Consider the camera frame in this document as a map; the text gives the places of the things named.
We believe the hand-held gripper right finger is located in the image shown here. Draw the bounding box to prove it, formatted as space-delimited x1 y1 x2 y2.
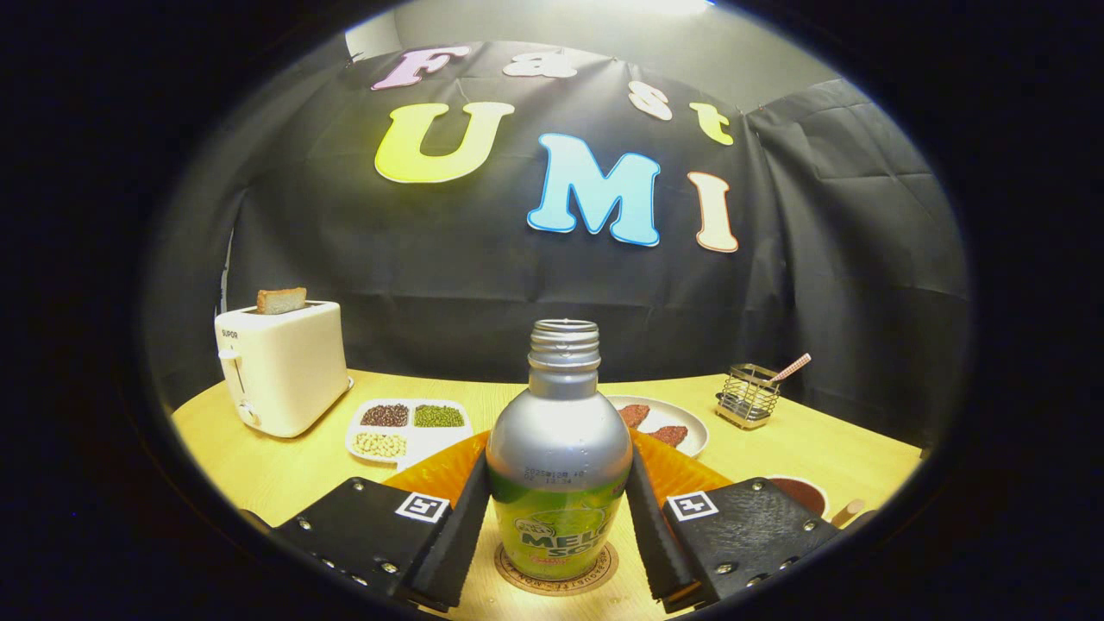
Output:
625 430 842 615

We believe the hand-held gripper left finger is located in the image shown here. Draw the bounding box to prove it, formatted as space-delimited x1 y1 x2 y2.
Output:
272 431 497 613

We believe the white cup with wooden handle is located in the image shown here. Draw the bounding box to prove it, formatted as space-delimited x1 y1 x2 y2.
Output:
766 474 866 529

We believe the round cork coaster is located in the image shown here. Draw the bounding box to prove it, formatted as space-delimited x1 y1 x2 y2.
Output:
494 542 620 598

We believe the silver green juice bottle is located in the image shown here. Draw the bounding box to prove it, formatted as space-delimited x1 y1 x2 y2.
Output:
486 319 634 581

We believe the wooden table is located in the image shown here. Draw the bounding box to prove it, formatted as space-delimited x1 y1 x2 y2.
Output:
171 369 924 621

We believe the white divided dish with beans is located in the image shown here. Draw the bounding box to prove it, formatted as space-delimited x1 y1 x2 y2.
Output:
346 398 474 471

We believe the white round plate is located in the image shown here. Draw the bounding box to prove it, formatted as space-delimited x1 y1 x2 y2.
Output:
604 395 710 458

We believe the pink striped straw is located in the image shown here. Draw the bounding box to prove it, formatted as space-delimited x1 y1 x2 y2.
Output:
768 353 812 385

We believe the white toaster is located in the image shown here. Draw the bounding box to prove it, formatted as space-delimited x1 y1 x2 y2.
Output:
214 300 354 439

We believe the toast slice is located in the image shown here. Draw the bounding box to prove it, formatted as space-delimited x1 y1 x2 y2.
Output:
256 287 308 315

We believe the black backdrop cloth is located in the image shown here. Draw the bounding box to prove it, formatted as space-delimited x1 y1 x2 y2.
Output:
142 39 974 449

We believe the metal wire holder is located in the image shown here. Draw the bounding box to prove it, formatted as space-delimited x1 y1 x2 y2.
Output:
715 363 781 430

